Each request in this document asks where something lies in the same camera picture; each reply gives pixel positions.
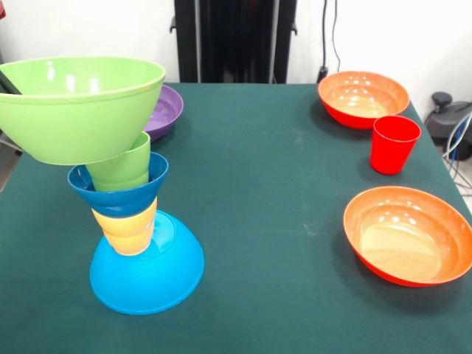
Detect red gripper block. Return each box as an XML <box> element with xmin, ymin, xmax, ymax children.
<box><xmin>0</xmin><ymin>2</ymin><xmax>24</xmax><ymax>96</ymax></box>

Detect light green plastic bowl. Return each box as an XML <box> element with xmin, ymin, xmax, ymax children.
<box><xmin>0</xmin><ymin>56</ymin><xmax>167</xmax><ymax>166</ymax></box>

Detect green stepped plastic cup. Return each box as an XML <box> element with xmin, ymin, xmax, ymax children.
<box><xmin>85</xmin><ymin>131</ymin><xmax>152</xmax><ymax>192</ymax></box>

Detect dark blue plastic bowl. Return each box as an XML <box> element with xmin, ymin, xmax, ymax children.
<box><xmin>66</xmin><ymin>150</ymin><xmax>170</xmax><ymax>218</ymax></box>

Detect yellow stepped plastic cup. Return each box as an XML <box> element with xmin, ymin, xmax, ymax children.
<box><xmin>91</xmin><ymin>197</ymin><xmax>159</xmax><ymax>257</ymax></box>

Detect light blue plastic bowl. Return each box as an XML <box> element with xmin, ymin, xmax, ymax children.
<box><xmin>89</xmin><ymin>209</ymin><xmax>206</xmax><ymax>316</ymax></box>

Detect purple plastic bowl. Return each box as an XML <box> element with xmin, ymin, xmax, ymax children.
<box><xmin>142</xmin><ymin>84</ymin><xmax>184</xmax><ymax>143</ymax></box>

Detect dark green tablecloth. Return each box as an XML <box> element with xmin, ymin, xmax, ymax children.
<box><xmin>0</xmin><ymin>80</ymin><xmax>472</xmax><ymax>354</ymax></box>

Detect orange plastic bowl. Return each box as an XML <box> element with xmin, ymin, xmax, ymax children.
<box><xmin>342</xmin><ymin>186</ymin><xmax>472</xmax><ymax>288</ymax></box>
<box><xmin>317</xmin><ymin>70</ymin><xmax>411</xmax><ymax>131</ymax></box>

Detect red plastic cup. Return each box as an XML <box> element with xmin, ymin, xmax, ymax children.
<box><xmin>369</xmin><ymin>115</ymin><xmax>423</xmax><ymax>176</ymax></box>

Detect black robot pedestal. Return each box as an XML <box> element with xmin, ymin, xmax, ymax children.
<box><xmin>170</xmin><ymin>0</ymin><xmax>299</xmax><ymax>84</ymax></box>

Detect black wall cable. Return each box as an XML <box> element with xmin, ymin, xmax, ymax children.
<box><xmin>317</xmin><ymin>0</ymin><xmax>342</xmax><ymax>84</ymax></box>

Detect blue and white cables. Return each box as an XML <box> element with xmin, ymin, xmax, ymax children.
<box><xmin>444</xmin><ymin>112</ymin><xmax>472</xmax><ymax>189</ymax></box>

